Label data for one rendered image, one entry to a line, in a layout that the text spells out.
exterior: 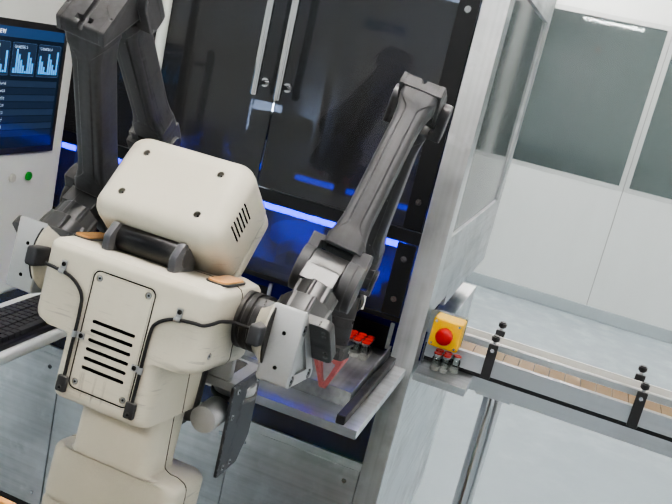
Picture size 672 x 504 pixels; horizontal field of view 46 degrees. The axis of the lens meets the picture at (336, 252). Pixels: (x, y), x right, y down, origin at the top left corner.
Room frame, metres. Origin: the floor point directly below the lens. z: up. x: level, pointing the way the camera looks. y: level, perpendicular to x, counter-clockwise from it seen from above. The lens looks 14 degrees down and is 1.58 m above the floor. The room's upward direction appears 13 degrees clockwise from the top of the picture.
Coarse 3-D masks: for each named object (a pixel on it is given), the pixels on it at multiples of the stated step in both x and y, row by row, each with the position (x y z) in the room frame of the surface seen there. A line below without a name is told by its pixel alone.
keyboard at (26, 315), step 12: (24, 300) 1.82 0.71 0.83; (36, 300) 1.83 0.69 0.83; (0, 312) 1.71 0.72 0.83; (12, 312) 1.73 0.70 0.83; (24, 312) 1.75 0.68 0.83; (36, 312) 1.76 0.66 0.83; (0, 324) 1.65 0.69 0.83; (12, 324) 1.67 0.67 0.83; (24, 324) 1.68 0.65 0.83; (36, 324) 1.69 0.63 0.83; (48, 324) 1.74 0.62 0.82; (0, 336) 1.59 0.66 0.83; (12, 336) 1.61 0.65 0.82; (24, 336) 1.64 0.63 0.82; (0, 348) 1.56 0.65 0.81
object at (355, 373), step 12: (252, 360) 1.58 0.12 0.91; (312, 360) 1.73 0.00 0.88; (348, 360) 1.78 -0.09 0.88; (360, 360) 1.80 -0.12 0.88; (372, 360) 1.82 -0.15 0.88; (384, 360) 1.81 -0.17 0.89; (312, 372) 1.66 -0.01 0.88; (324, 372) 1.68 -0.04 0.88; (348, 372) 1.71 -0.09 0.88; (360, 372) 1.73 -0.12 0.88; (372, 372) 1.70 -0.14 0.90; (300, 384) 1.55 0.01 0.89; (312, 384) 1.55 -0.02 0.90; (336, 384) 1.63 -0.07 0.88; (348, 384) 1.64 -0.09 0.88; (360, 384) 1.60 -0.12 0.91; (324, 396) 1.54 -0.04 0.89; (336, 396) 1.53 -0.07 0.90; (348, 396) 1.53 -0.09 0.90
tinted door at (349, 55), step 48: (336, 0) 1.93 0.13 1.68; (384, 0) 1.90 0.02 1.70; (432, 0) 1.87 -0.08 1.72; (336, 48) 1.92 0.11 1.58; (384, 48) 1.89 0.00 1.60; (432, 48) 1.86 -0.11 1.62; (288, 96) 1.95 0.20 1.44; (336, 96) 1.92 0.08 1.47; (384, 96) 1.88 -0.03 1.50; (288, 144) 1.94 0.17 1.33; (336, 144) 1.91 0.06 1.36; (288, 192) 1.93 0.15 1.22; (336, 192) 1.90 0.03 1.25; (432, 192) 1.84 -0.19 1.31
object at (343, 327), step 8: (336, 320) 1.53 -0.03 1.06; (344, 320) 1.53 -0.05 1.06; (352, 320) 1.55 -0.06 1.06; (336, 328) 1.53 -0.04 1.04; (344, 328) 1.53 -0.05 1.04; (336, 336) 1.53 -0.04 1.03; (344, 336) 1.53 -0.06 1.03; (336, 344) 1.52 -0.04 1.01; (344, 344) 1.53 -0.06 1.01; (352, 344) 1.57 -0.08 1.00; (336, 352) 1.50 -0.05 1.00
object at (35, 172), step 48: (0, 0) 1.76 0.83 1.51; (48, 0) 1.91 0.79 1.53; (0, 48) 1.77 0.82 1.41; (48, 48) 1.93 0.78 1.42; (0, 96) 1.79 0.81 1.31; (48, 96) 1.95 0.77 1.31; (0, 144) 1.80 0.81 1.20; (48, 144) 1.98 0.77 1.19; (0, 192) 1.83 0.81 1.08; (48, 192) 2.01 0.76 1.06; (0, 240) 1.85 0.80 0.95; (0, 288) 1.87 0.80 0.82
